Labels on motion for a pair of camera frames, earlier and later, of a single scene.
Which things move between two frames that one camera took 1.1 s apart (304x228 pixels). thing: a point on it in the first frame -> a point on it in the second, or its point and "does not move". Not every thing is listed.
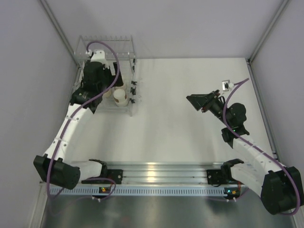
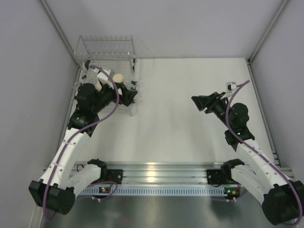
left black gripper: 107,71 -> 127,95
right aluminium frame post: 281,8 does not move
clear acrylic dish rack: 120,50 does not move
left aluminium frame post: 60,32 does not move
